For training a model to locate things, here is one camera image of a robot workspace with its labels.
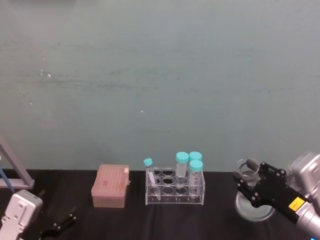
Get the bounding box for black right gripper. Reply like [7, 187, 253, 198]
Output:
[233, 158, 312, 223]

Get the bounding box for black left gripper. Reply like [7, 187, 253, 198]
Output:
[36, 189, 78, 240]

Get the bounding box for clear glass beaker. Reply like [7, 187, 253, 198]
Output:
[235, 157, 261, 188]

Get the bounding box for round clear glass dish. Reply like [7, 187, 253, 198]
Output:
[235, 186, 274, 223]

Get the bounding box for pink pipette tip box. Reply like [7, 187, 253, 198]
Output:
[91, 163, 132, 209]

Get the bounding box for wide tube with teal cap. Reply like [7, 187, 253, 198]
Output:
[188, 151, 203, 163]
[188, 159, 204, 200]
[175, 151, 190, 186]

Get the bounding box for clear acrylic tube rack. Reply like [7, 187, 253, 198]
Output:
[145, 166, 207, 207]

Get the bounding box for slim tube with teal cap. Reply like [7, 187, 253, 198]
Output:
[143, 157, 161, 201]

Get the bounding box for black table cloth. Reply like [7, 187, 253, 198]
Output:
[0, 168, 320, 240]

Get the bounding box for grey metal frame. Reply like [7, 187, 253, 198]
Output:
[0, 134, 36, 190]

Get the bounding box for blue cable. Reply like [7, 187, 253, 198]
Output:
[0, 166, 16, 194]

